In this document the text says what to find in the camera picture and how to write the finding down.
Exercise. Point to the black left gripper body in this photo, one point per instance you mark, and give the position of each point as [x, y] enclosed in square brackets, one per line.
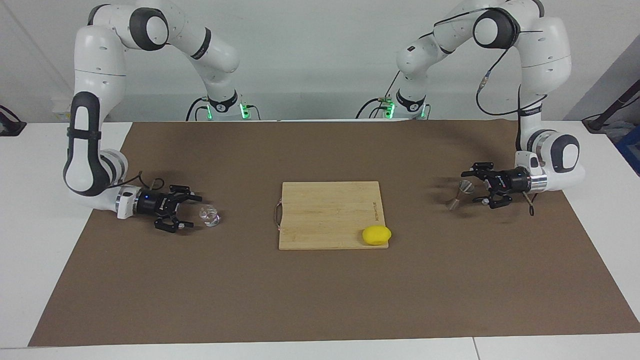
[512, 181]

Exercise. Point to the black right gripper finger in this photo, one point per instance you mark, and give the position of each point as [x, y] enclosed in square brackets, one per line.
[170, 224]
[182, 192]

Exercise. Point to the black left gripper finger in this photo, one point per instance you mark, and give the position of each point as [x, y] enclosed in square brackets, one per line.
[495, 201]
[482, 170]

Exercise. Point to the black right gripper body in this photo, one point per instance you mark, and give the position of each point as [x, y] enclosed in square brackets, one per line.
[152, 202]

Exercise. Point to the steel double jigger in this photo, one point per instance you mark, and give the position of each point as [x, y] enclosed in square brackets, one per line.
[466, 186]

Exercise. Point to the small clear glass cup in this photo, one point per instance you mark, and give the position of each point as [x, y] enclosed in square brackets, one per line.
[210, 216]

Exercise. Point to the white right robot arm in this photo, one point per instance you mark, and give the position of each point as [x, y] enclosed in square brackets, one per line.
[95, 60]

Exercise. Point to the black stand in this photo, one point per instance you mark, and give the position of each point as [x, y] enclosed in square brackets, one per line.
[600, 122]

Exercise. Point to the blue box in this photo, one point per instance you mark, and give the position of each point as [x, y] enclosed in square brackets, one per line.
[631, 150]

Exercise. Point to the yellow lemon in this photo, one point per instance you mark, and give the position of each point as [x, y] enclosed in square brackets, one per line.
[376, 235]

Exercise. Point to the bamboo cutting board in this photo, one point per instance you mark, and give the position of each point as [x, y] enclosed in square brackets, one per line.
[325, 220]

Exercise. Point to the black desk object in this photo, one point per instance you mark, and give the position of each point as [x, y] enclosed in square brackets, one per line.
[10, 129]

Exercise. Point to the large brown table mat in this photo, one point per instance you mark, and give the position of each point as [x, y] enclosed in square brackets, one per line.
[320, 300]

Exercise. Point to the white wall socket box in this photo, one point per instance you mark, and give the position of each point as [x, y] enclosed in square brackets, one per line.
[61, 112]

